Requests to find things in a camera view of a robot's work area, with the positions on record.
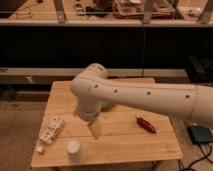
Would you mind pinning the white cylindrical wrist gripper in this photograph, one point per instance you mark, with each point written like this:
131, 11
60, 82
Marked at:
88, 111

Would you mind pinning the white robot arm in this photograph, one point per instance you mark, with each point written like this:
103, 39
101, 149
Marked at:
187, 102

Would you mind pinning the green bowl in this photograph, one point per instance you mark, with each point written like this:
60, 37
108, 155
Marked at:
106, 106

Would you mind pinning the white paper cup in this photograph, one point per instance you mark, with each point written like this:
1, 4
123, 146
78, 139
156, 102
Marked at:
74, 149

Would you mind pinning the wooden folding table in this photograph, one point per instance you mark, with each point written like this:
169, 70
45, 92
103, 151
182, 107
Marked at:
122, 140

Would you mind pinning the red-brown sausage toy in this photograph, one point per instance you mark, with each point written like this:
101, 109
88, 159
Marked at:
145, 125

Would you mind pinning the small white cube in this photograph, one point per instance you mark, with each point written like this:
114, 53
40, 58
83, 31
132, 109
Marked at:
40, 149

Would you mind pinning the black foot pedal box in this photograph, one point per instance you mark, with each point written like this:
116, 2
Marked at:
200, 134

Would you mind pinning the black tool on bench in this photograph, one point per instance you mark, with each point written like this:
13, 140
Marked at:
100, 11

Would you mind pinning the brown tray of parts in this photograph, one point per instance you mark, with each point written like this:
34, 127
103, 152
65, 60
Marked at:
135, 9

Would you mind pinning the long workbench shelf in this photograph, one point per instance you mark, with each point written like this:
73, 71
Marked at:
188, 13

